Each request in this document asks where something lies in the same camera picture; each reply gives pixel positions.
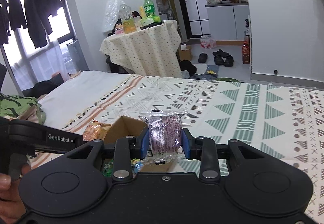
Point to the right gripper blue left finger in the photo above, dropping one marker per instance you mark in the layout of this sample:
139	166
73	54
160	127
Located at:
143	143

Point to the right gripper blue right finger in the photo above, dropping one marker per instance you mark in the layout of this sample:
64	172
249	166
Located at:
187	144

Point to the left hand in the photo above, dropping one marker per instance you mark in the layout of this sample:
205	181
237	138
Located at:
12	207

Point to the green purple snack packet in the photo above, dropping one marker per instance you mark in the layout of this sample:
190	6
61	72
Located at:
136	165

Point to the brown cardboard box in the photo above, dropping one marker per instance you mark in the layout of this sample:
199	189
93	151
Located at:
124	136

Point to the camouflage green clothing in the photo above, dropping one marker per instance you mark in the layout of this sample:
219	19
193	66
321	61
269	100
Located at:
22	108

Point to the orange biscuit packet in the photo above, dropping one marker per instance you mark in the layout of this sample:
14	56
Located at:
96	130

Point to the black slipper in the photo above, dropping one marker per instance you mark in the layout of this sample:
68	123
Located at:
202	58

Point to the black shoes pair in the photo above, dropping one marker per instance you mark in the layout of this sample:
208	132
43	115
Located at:
223	58

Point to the table with dotted tablecloth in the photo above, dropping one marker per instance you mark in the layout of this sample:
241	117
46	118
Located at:
150	52

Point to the patterned bed blanket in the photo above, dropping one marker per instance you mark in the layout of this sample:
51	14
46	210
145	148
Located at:
285	122

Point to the red bottle on floor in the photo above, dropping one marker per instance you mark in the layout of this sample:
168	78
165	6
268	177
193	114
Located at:
246	53

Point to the yellow drink bottle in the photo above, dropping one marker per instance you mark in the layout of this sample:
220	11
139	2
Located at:
126	17

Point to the white kitchen cabinet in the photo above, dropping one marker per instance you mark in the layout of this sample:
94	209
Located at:
227	21

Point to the hanging dark clothes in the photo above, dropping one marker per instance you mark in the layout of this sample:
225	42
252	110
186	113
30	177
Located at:
32	15

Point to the green soda bottle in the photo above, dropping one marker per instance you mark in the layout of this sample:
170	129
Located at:
149	7

